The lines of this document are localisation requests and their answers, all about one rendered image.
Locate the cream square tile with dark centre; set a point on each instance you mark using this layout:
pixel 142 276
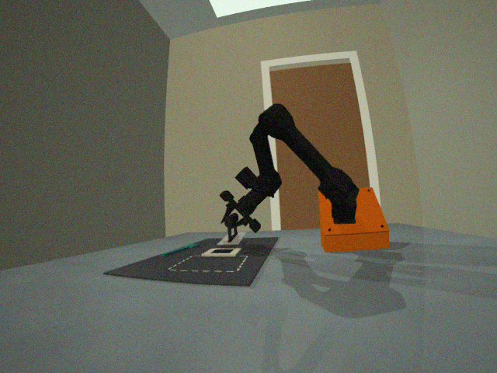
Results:
pixel 228 252

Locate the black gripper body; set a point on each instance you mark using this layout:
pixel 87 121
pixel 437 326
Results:
pixel 246 205

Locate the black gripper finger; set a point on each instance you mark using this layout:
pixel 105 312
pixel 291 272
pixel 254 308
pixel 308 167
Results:
pixel 239 223
pixel 227 213

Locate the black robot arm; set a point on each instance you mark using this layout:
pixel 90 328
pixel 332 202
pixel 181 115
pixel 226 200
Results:
pixel 335 185

